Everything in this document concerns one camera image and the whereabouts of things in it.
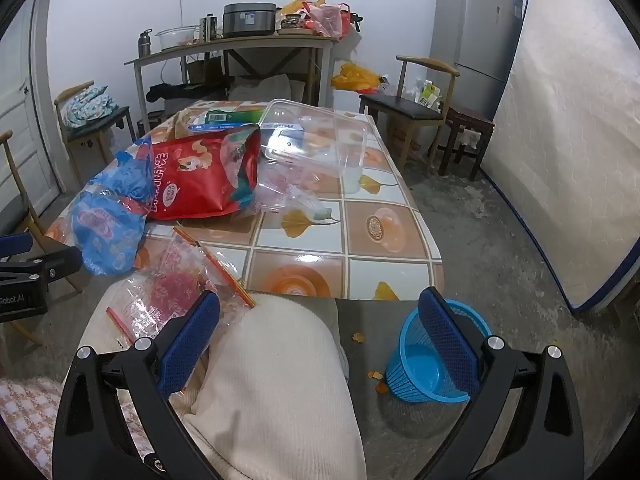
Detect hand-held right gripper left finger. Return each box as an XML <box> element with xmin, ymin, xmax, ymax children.
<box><xmin>52</xmin><ymin>290</ymin><xmax>221</xmax><ymax>480</ymax></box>

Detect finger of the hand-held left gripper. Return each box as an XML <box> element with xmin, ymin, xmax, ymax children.
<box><xmin>0</xmin><ymin>232</ymin><xmax>34</xmax><ymax>261</ymax></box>
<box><xmin>0</xmin><ymin>246</ymin><xmax>83</xmax><ymax>287</ymax></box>

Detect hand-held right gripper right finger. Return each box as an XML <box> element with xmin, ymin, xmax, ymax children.
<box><xmin>417</xmin><ymin>287</ymin><xmax>586</xmax><ymax>480</ymax></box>

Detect blue plastic wastebasket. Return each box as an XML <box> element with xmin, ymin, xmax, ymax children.
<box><xmin>385</xmin><ymin>299</ymin><xmax>493</xmax><ymax>404</ymax></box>

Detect clear zip bag red print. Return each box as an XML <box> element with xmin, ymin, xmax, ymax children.
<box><xmin>105</xmin><ymin>227</ymin><xmax>257</xmax><ymax>361</ymax></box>

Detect red snack bag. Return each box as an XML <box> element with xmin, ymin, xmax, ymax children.
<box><xmin>145</xmin><ymin>122</ymin><xmax>263</xmax><ymax>221</ymax></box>

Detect wooden chair grey seat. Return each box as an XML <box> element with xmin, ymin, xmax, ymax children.
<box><xmin>0</xmin><ymin>130</ymin><xmax>83</xmax><ymax>346</ymax></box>

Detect blue plastic bag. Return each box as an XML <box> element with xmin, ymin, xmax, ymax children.
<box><xmin>70</xmin><ymin>135</ymin><xmax>156</xmax><ymax>276</ymax></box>

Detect orange floor scraps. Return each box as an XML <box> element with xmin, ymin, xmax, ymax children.
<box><xmin>350</xmin><ymin>331</ymin><xmax>390</xmax><ymax>396</ymax></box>

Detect orange checked cloth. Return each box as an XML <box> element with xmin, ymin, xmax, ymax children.
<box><xmin>0</xmin><ymin>377</ymin><xmax>146</xmax><ymax>480</ymax></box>

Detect white door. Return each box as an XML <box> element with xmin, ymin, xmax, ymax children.
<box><xmin>0</xmin><ymin>7</ymin><xmax>63</xmax><ymax>221</ymax></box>

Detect wooden chair dark seat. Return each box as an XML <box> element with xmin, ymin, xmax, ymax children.
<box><xmin>54</xmin><ymin>80</ymin><xmax>136</xmax><ymax>186</ymax></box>

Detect floral cloth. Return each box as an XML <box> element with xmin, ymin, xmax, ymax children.
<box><xmin>62</xmin><ymin>85</ymin><xmax>118</xmax><ymax>128</ymax></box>

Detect black small rack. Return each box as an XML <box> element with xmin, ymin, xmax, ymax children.
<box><xmin>142</xmin><ymin>109</ymin><xmax>168</xmax><ymax>133</ymax></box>

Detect clear crumpled plastic bag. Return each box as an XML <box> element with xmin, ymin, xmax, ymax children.
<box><xmin>257</xmin><ymin>160</ymin><xmax>341</xmax><ymax>226</ymax></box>

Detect brown crumpled paper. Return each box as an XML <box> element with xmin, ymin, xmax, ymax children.
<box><xmin>172</xmin><ymin>107</ymin><xmax>194</xmax><ymax>141</ymax></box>

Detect blue white flat box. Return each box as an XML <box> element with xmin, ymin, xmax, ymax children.
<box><xmin>189</xmin><ymin>121</ymin><xmax>261</xmax><ymax>134</ymax></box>

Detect dark cloth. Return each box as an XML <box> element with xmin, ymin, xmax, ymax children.
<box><xmin>146</xmin><ymin>81</ymin><xmax>231</xmax><ymax>102</ymax></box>

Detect red print white sack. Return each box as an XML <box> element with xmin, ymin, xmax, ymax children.
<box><xmin>390</xmin><ymin>110</ymin><xmax>443</xmax><ymax>158</ymax></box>

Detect dark wooden stool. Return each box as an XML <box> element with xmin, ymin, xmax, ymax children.
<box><xmin>430</xmin><ymin>105</ymin><xmax>496</xmax><ymax>181</ymax></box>

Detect cardboard box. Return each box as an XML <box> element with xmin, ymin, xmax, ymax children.
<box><xmin>187</xmin><ymin>55</ymin><xmax>223</xmax><ymax>85</ymax></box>

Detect white mattress blue edge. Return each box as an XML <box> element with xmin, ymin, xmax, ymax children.
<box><xmin>482</xmin><ymin>0</ymin><xmax>640</xmax><ymax>313</ymax></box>

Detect wooden chair black seat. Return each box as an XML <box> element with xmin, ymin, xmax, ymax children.
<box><xmin>359</xmin><ymin>55</ymin><xmax>460</xmax><ymax>168</ymax></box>

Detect clear plastic container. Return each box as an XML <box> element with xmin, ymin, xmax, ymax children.
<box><xmin>257</xmin><ymin>99</ymin><xmax>369</xmax><ymax>196</ymax></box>

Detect clear plastic bowl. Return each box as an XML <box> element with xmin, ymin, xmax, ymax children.
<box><xmin>156</xmin><ymin>26</ymin><xmax>200</xmax><ymax>52</ymax></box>

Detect white green packets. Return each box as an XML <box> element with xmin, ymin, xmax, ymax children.
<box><xmin>402</xmin><ymin>79</ymin><xmax>443</xmax><ymax>111</ymax></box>

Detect long grey side table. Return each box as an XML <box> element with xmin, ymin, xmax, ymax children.
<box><xmin>124</xmin><ymin>35</ymin><xmax>335</xmax><ymax>136</ymax></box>

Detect white cloth bundle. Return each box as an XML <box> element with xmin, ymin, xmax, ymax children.
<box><xmin>227</xmin><ymin>74</ymin><xmax>306</xmax><ymax>106</ymax></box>

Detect metal mug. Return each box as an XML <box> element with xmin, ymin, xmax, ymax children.
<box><xmin>199</xmin><ymin>14</ymin><xmax>221</xmax><ymax>42</ymax></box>

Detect grey rice cooker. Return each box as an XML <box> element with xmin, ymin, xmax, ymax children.
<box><xmin>222</xmin><ymin>2</ymin><xmax>278</xmax><ymax>38</ymax></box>

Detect grey refrigerator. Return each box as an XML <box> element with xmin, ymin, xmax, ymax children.
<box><xmin>429</xmin><ymin>0</ymin><xmax>525</xmax><ymax>121</ymax></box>

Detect yellow orange plastic bag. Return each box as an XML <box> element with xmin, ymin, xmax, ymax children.
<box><xmin>276</xmin><ymin>0</ymin><xmax>321</xmax><ymax>18</ymax></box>

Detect pink red plastic bags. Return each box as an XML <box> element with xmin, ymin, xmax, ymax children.
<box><xmin>300</xmin><ymin>2</ymin><xmax>353</xmax><ymax>41</ymax></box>

